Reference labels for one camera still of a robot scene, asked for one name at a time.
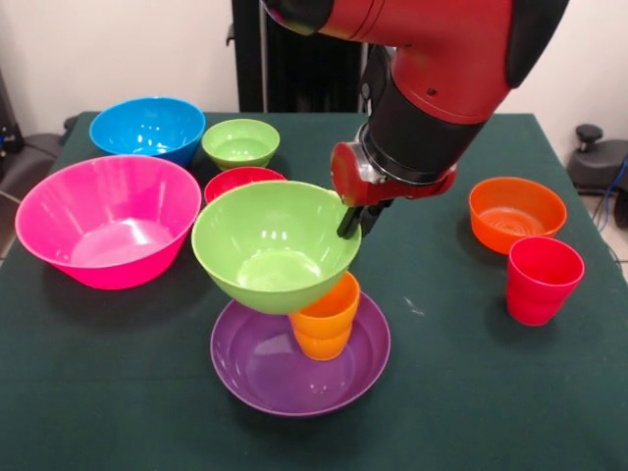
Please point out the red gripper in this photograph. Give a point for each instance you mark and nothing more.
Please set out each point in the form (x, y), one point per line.
(348, 176)

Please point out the large green plastic bowl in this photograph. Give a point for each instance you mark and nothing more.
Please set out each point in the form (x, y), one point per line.
(270, 230)

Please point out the orange plastic cup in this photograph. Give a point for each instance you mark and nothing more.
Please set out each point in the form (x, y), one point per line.
(329, 333)

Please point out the purple plastic bowl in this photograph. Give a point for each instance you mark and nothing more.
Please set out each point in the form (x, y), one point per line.
(265, 368)

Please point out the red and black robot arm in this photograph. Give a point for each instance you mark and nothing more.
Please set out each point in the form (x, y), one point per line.
(441, 49)

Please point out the small red plastic bowl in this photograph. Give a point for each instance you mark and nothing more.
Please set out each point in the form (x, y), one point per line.
(230, 181)

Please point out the small green plastic bowl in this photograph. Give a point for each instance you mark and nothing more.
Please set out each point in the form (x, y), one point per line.
(240, 142)

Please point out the orange plastic bowl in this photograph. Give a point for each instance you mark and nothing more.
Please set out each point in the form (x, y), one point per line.
(515, 211)

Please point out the red plastic cup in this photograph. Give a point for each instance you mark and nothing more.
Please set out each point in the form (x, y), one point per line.
(539, 294)

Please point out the dark green table cloth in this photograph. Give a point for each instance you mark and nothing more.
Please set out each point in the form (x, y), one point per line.
(314, 441)

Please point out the blue plastic bowl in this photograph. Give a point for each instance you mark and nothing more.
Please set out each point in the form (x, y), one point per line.
(147, 122)

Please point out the large pink plastic bowl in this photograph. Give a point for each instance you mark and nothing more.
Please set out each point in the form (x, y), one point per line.
(122, 196)

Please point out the black pedestal leg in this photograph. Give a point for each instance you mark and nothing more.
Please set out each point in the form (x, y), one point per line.
(29, 162)
(598, 167)

